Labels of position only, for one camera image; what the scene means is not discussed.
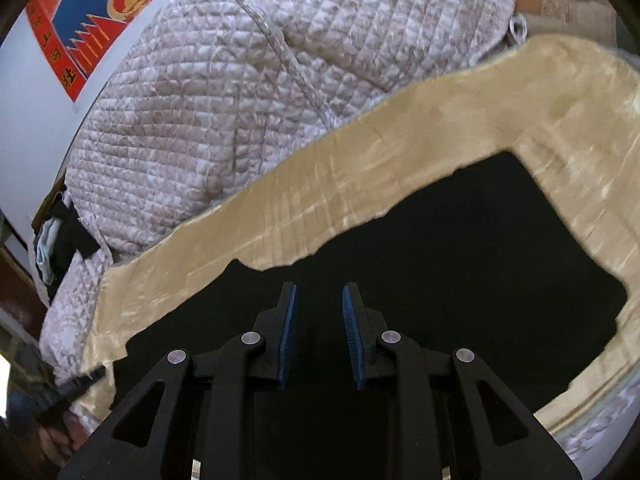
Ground black pants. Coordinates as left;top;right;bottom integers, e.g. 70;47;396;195
110;148;629;480

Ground person's left hand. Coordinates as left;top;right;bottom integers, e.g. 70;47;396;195
38;412;89;468

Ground dark clothes pile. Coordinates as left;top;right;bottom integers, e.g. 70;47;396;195
34;191;100;302

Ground quilted pinkish white comforter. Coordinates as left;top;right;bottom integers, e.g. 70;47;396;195
40;0;516;382

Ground beige satin bed sheet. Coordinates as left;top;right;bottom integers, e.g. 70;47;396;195
81;35;639;432

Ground patterned beige pillow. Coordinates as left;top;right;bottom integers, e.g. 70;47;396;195
515;0;617;48

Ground red blue wall poster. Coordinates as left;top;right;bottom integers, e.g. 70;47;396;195
25;0;152;102

